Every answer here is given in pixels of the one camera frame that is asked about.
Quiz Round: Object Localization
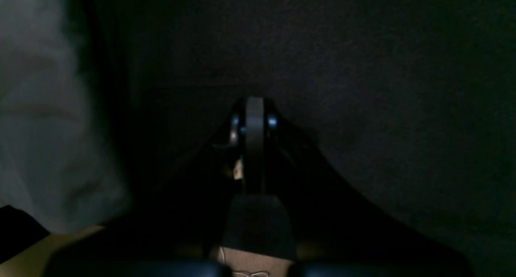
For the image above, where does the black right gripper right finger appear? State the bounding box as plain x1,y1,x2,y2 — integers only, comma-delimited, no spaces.
254,98,460,265

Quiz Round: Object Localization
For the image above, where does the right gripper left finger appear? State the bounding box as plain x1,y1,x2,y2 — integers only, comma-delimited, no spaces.
102,98,251,262

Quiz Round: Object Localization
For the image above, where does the grey T-shirt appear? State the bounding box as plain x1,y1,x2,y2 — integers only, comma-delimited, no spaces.
0,0,131,233

